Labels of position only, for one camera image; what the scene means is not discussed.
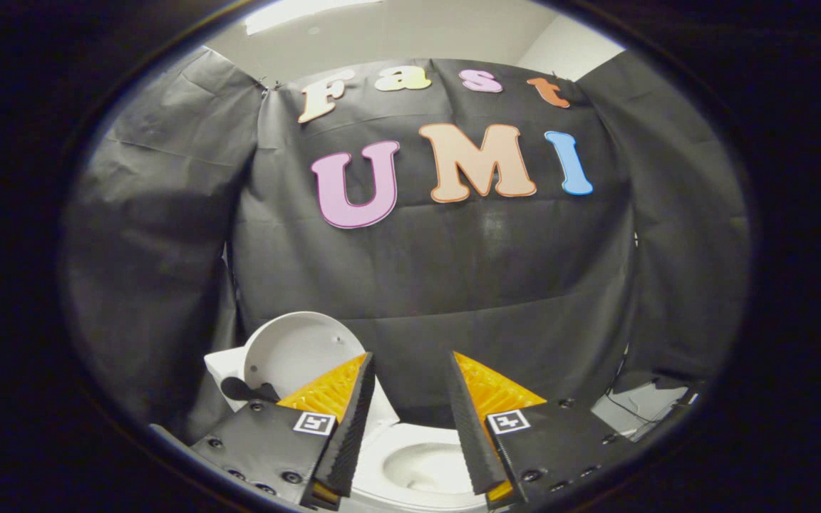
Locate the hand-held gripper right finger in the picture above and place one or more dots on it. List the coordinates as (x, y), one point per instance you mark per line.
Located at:
(467, 434)

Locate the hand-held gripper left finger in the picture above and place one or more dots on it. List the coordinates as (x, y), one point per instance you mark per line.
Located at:
(353, 434)

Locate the white toilet lid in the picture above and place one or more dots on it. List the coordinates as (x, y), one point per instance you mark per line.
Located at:
(296, 349)

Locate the white toilet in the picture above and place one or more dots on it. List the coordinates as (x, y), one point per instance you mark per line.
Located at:
(425, 463)

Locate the black backdrop cloth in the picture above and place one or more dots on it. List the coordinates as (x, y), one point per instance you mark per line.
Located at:
(439, 271)

